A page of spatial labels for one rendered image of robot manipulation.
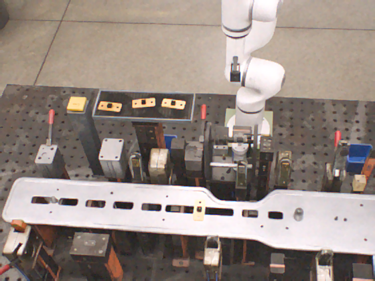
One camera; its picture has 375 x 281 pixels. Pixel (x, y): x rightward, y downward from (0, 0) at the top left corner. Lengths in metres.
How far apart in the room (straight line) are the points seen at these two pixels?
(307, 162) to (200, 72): 1.55
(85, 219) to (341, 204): 0.89
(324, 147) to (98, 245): 1.13
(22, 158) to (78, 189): 0.61
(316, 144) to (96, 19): 2.42
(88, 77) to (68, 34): 0.53
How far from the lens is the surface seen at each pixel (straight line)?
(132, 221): 1.75
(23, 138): 2.50
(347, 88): 3.55
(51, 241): 2.11
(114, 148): 1.80
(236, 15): 1.35
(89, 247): 1.71
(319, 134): 2.35
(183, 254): 1.96
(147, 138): 1.95
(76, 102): 1.91
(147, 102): 1.85
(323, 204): 1.79
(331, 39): 3.89
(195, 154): 1.78
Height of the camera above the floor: 2.52
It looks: 52 degrees down
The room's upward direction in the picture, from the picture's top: 6 degrees counter-clockwise
